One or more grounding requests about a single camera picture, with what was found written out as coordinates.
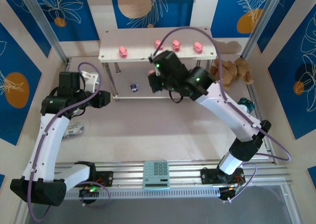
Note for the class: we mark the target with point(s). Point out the pink plastic pig toy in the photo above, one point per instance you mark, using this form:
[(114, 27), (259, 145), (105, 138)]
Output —
[(123, 51), (151, 72), (176, 45), (198, 47), (157, 43)]

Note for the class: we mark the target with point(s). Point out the purple eared cartoon figurine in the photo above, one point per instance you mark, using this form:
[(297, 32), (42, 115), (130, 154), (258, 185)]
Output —
[(134, 87)]

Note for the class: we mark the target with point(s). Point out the two-tier pale wooden shelf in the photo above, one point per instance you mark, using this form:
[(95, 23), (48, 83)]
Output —
[(138, 40)]

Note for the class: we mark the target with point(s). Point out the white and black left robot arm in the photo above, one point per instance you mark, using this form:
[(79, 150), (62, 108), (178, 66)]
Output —
[(49, 135)]

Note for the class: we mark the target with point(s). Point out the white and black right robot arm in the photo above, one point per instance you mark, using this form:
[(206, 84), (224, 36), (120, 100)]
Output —
[(222, 105)]

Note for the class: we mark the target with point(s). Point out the brown plush teddy bear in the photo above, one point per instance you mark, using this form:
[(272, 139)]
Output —
[(232, 72)]

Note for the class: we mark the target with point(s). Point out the green alarm clock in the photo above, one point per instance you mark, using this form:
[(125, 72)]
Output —
[(247, 105)]

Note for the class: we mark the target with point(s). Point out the mint green calculator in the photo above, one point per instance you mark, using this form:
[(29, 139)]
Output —
[(156, 174)]

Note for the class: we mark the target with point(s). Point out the aluminium frame post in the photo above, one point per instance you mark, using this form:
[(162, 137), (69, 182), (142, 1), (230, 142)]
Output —
[(261, 19), (42, 21)]

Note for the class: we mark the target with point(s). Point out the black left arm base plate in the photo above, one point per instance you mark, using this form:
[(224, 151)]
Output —
[(106, 178)]

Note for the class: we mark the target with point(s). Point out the aluminium slotted frame rail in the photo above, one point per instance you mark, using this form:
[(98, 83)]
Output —
[(185, 174)]

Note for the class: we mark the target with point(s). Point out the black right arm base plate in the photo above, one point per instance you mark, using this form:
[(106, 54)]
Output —
[(207, 175)]

